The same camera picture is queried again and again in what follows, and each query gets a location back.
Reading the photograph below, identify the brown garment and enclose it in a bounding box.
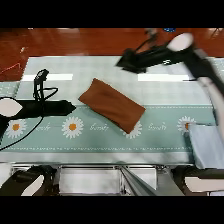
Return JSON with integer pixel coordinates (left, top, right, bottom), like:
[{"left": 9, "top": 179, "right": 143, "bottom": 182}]
[{"left": 77, "top": 77, "right": 147, "bottom": 136}]

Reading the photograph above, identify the light blue garment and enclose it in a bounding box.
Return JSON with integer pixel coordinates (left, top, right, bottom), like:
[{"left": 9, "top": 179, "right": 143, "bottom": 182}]
[{"left": 188, "top": 122, "right": 224, "bottom": 171}]

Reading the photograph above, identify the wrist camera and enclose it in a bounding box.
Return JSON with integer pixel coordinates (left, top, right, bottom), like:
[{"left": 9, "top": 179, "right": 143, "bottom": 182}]
[
  {"left": 31, "top": 68, "right": 51, "bottom": 101},
  {"left": 134, "top": 28, "right": 160, "bottom": 53}
]

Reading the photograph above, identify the black cable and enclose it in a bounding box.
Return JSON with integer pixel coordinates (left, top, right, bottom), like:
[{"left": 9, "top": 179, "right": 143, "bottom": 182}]
[{"left": 0, "top": 85, "right": 60, "bottom": 152}]

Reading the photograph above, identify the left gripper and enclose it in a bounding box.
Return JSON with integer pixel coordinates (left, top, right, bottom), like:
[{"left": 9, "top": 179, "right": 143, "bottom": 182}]
[{"left": 49, "top": 99, "right": 77, "bottom": 117}]

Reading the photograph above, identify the silver frame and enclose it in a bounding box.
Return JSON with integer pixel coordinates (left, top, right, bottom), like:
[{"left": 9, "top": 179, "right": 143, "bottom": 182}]
[{"left": 0, "top": 162, "right": 224, "bottom": 197}]

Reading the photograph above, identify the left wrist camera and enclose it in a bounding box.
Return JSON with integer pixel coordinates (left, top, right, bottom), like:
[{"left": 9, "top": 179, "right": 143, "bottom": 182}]
[{"left": 31, "top": 68, "right": 51, "bottom": 101}]

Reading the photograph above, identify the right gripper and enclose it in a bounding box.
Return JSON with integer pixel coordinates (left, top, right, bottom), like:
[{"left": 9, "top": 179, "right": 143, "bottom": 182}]
[{"left": 115, "top": 48, "right": 150, "bottom": 75}]

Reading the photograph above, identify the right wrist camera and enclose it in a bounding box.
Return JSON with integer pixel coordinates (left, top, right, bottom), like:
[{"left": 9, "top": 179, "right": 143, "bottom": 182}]
[{"left": 134, "top": 28, "right": 160, "bottom": 53}]

